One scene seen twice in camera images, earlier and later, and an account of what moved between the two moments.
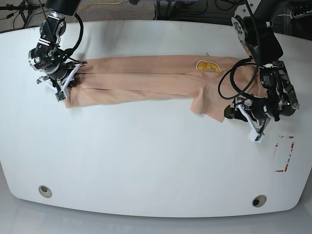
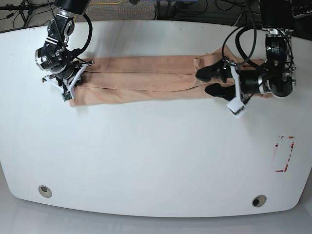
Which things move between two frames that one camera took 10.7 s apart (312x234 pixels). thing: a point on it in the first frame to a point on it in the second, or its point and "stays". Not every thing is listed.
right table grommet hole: (259, 201) stays
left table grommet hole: (45, 191) stays
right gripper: (257, 112) to (244, 88)
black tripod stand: (25, 8) stays
